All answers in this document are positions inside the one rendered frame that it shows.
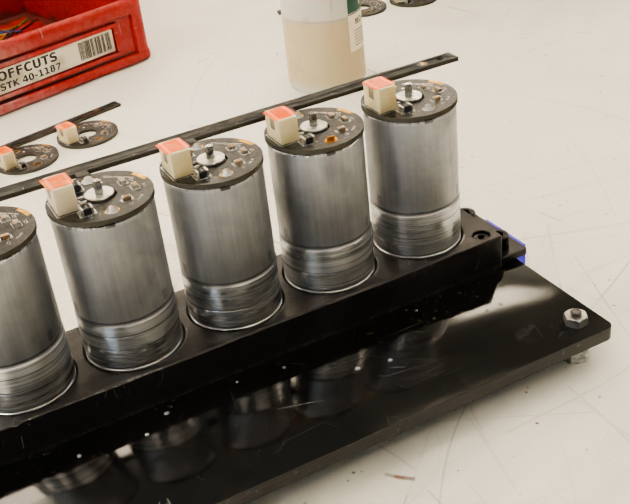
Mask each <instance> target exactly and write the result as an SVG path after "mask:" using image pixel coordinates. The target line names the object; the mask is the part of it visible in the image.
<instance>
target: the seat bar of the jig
mask: <svg viewBox="0 0 630 504"><path fill-rule="evenodd" d="M460 218H461V241H460V243H459V244H458V245H457V246H456V247H455V248H454V249H452V250H451V251H449V252H447V253H444V254H442V255H439V256H435V257H431V258H425V259H401V258H395V257H392V256H388V255H386V254H384V253H382V252H380V251H379V250H378V249H376V248H375V246H374V244H373V250H374V263H375V272H374V274H373V276H372V277H371V278H370V279H369V280H368V281H367V282H365V283H364V284H362V285H360V286H358V287H356V288H354V289H351V290H348V291H345V292H340V293H334V294H311V293H306V292H302V291H299V290H296V289H294V288H293V287H291V286H290V285H289V284H288V283H287V282H286V281H285V274H284V267H283V260H282V254H279V255H277V256H276V257H277V264H278V271H279V278H280V285H281V292H282V299H283V305H282V307H281V309H280V310H279V312H278V313H277V314H276V315H275V316H274V317H273V318H271V319H270V320H268V321H266V322H265V323H263V324H260V325H258V326H256V327H253V328H249V329H246V330H241V331H234V332H216V331H210V330H206V329H203V328H201V327H199V326H197V325H195V324H194V323H193V322H192V321H191V320H190V315H189V310H188V305H187V300H186V295H185V290H184V289H182V290H180V291H177V292H175V296H176V301H177V306H178V310H179V315H180V320H181V325H182V330H183V335H184V340H183V342H182V344H181V346H180V347H179V349H178V350H177V351H176V352H175V353H174V354H173V355H172V356H170V357H169V358H167V359H166V360H164V361H162V362H161V363H159V364H156V365H154V366H152V367H149V368H146V369H142V370H138V371H133V372H122V373H117V372H107V371H103V370H100V369H97V368H95V367H94V366H92V365H91V364H90V363H89V362H88V360H87V357H86V353H85V349H84V345H83V342H82V338H81V334H80V331H79V327H77V328H74V329H71V330H68V331H66V335H67V339H68V342H69V346H70V350H71V353H72V357H73V360H74V364H75V367H76V371H77V378H76V381H75V383H74V384H73V386H72V387H71V389H70V390H69V391H68V392H67V393H66V394H65V395H64V396H62V397H61V398H60V399H58V400H57V401H55V402H54V403H52V404H50V405H48V406H46V407H44V408H42V409H40V410H37V411H34V412H31V413H27V414H23V415H17V416H0V468H1V467H3V466H6V465H8V464H11V463H13V462H16V461H18V460H21V459H23V458H26V457H28V456H31V455H33V454H36V453H38V452H41V451H43V450H46V449H48V448H51V447H53V446H56V445H58V444H61V443H63V442H66V441H68V440H71V439H73V438H76V437H78V436H81V435H83V434H86V433H88V432H91V431H93V430H96V429H98V428H101V427H103V426H106V425H108V424H111V423H113V422H116V421H118V420H121V419H123V418H126V417H128V416H131V415H133V414H136V413H138V412H141V411H143V410H146V409H148V408H151V407H153V406H156V405H158V404H161V403H163V402H166V401H168V400H171V399H173V398H176V397H178V396H181V395H183V394H186V393H188V392H191V391H193V390H196V389H198V388H201V387H203V386H206V385H208V384H211V383H213V382H216V381H218V380H221V379H223V378H226V377H228V376H231V375H233V374H235V373H238V372H240V371H243V370H245V369H248V368H250V367H253V366H255V365H258V364H260V363H263V362H265V361H268V360H270V359H273V358H275V357H278V356H280V355H283V354H285V353H288V352H290V351H293V350H295V349H298V348H300V347H303V346H305V345H308V344H310V343H313V342H315V341H318V340H320V339H323V338H325V337H328V336H330V335H333V334H335V333H338V332H340V331H343V330H345V329H348V328H350V327H353V326H355V325H358V324H360V323H363V322H365V321H368V320H370V319H373V318H375V317H378V316H380V315H383V314H385V313H388V312H390V311H393V310H395V309H398V308H400V307H403V306H405V305H408V304H410V303H413V302H415V301H418V300H420V299H423V298H425V297H428V296H430V295H433V294H435V293H438V292H440V291H443V290H445V289H448V288H450V287H453V286H455V285H458V284H460V283H463V282H465V281H468V280H470V279H473V278H475V277H478V276H480V275H483V274H485V273H488V272H490V271H492V270H495V269H497V268H500V267H502V235H500V234H499V233H497V232H496V231H494V230H493V229H492V228H490V227H488V226H487V225H485V224H484V223H482V222H481V221H479V220H478V219H476V218H475V217H473V216H471V215H470V214H469V213H467V212H466V211H464V210H463V209H461V208H460Z"/></svg>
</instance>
